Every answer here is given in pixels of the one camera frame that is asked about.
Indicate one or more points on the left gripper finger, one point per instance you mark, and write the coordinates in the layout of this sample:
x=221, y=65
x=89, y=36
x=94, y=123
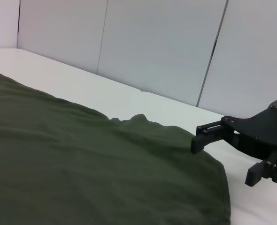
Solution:
x=270, y=167
x=206, y=137

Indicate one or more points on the dark green t-shirt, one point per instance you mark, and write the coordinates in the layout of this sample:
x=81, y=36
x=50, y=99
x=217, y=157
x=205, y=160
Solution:
x=82, y=164

